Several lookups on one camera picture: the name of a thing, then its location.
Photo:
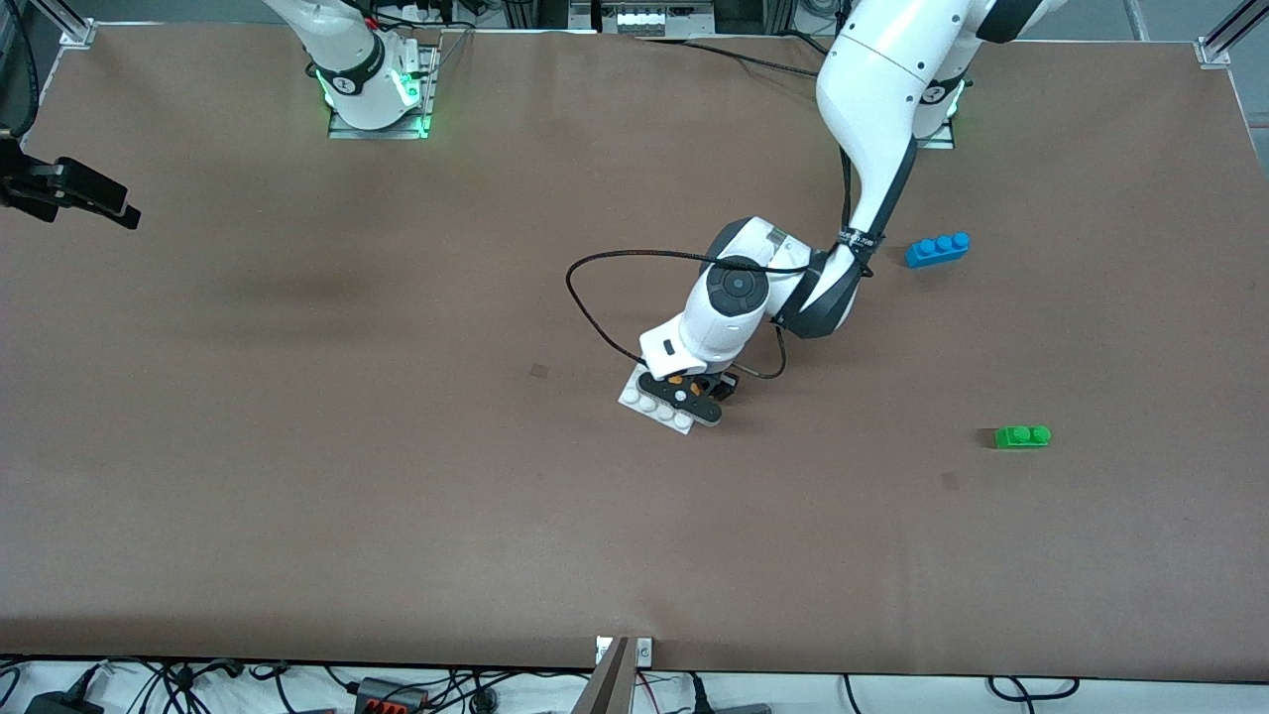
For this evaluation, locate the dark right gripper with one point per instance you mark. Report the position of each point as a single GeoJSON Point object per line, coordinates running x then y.
{"type": "Point", "coordinates": [48, 184]}

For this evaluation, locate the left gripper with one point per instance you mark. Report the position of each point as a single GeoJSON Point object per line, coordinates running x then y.
{"type": "Point", "coordinates": [721, 385]}

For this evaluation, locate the yellow two-stud block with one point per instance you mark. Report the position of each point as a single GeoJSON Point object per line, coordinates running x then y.
{"type": "Point", "coordinates": [674, 379]}

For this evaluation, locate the white studded base plate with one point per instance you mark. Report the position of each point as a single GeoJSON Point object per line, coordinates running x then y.
{"type": "Point", "coordinates": [634, 397]}

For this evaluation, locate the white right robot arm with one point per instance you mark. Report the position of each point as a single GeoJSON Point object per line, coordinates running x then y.
{"type": "Point", "coordinates": [352, 59]}

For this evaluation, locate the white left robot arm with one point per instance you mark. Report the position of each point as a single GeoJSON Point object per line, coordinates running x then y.
{"type": "Point", "coordinates": [872, 79]}

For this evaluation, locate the blue three-stud block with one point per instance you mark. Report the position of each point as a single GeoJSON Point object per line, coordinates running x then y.
{"type": "Point", "coordinates": [937, 250]}

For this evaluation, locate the green two-stud block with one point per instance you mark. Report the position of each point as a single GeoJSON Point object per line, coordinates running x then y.
{"type": "Point", "coordinates": [1021, 436]}

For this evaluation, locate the white power strip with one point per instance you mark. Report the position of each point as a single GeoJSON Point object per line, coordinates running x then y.
{"type": "Point", "coordinates": [634, 20]}

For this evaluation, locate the black orange connector box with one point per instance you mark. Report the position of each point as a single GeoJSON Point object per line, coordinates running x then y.
{"type": "Point", "coordinates": [389, 696]}

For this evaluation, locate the black power adapter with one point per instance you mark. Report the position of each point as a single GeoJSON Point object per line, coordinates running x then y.
{"type": "Point", "coordinates": [64, 704]}

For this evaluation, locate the aluminium frame corner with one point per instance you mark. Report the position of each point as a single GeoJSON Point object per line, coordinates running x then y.
{"type": "Point", "coordinates": [1224, 45]}
{"type": "Point", "coordinates": [74, 30]}

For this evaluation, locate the small white table bracket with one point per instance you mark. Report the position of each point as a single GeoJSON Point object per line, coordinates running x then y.
{"type": "Point", "coordinates": [644, 651]}

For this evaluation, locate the grey camera support beam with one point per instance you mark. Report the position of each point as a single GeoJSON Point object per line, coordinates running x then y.
{"type": "Point", "coordinates": [607, 684]}

